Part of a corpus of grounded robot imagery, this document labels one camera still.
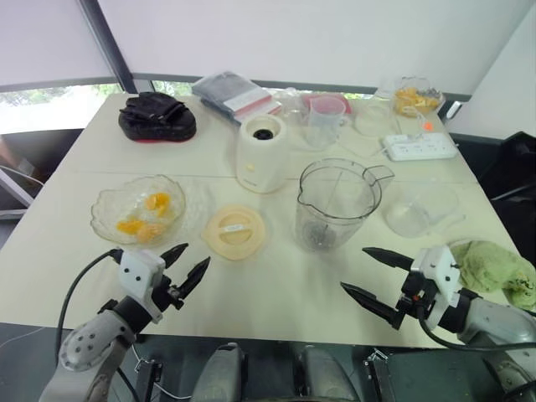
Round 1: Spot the crumpled clear plastic wrap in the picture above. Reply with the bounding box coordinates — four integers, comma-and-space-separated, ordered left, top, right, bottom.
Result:
271, 86, 312, 127

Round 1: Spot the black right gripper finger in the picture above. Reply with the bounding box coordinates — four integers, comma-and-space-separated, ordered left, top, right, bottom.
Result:
339, 281, 405, 332
361, 246, 414, 271

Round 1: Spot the pack of zip bags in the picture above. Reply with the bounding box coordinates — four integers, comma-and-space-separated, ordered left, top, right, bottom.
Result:
191, 71, 283, 125

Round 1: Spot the white power cable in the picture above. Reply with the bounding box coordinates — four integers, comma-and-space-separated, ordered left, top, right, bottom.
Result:
392, 106, 426, 142

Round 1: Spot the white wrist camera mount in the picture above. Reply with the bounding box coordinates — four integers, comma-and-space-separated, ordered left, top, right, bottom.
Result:
116, 249, 167, 324
412, 245, 462, 332

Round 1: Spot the white power strip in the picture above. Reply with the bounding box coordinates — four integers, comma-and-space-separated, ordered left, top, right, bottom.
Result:
379, 133, 460, 162

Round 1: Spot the green towel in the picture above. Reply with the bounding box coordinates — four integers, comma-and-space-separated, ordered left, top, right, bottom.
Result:
449, 240, 536, 312

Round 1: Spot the clear blender jar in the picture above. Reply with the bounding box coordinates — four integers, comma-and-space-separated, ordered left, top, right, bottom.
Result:
296, 157, 395, 254

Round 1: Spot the cream round blender lid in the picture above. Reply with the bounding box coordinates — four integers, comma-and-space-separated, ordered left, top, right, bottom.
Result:
201, 204, 268, 262

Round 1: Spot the black chair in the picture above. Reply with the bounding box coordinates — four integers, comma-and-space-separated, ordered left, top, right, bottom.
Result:
476, 131, 536, 213

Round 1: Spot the black table clamp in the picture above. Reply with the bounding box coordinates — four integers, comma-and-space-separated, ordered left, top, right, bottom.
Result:
363, 349, 397, 402
135, 357, 163, 395

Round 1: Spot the grey chair frame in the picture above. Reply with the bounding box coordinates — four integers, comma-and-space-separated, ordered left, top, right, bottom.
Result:
0, 164, 44, 219

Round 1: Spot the cream blender base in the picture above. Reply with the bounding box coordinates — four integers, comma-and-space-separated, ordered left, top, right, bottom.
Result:
234, 114, 291, 195

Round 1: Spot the scalloped clear glass bowl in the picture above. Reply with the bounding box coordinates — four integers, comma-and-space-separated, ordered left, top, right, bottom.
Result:
90, 174, 187, 246

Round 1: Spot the black cloth pile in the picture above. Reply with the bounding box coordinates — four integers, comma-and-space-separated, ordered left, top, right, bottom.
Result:
117, 92, 198, 146

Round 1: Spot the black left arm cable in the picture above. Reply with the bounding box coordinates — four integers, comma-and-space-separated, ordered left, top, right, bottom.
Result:
56, 248, 123, 361

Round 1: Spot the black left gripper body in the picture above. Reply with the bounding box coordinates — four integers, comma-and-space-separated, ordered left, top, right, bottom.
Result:
151, 267, 188, 312

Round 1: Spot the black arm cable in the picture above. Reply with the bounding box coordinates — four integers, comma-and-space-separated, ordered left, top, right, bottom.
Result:
417, 317, 536, 352
56, 248, 123, 361

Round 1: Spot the dark rounded shape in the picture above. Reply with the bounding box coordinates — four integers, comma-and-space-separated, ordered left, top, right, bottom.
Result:
191, 342, 249, 402
294, 344, 358, 402

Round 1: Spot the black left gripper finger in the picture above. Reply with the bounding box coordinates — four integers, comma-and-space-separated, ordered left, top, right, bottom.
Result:
178, 256, 212, 295
161, 242, 190, 269

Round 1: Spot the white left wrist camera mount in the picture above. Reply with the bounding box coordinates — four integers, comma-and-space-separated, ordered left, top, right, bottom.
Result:
116, 249, 167, 324

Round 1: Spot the glass bowl of fruit scraps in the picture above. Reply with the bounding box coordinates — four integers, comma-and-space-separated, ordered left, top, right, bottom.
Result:
393, 75, 446, 118

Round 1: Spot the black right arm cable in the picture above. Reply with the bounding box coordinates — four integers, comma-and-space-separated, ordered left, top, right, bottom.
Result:
417, 317, 536, 352

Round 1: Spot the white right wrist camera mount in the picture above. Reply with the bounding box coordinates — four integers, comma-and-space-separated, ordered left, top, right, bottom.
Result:
412, 245, 462, 332

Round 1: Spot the clear plastic cup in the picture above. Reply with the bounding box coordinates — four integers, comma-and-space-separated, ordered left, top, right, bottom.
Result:
385, 183, 466, 239

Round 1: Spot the clear glass flask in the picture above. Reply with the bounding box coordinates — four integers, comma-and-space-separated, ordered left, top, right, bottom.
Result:
354, 83, 397, 136

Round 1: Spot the pink lidded container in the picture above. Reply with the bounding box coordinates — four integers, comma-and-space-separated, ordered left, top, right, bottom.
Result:
301, 93, 351, 116

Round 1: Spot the clear measuring cup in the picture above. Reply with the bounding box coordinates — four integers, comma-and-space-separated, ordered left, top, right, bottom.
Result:
298, 97, 351, 148

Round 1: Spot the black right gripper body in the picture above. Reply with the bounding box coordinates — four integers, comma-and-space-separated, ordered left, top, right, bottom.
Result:
395, 267, 439, 326

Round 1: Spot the dark window frame post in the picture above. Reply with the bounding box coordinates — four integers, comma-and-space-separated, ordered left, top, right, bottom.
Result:
78, 0, 140, 95

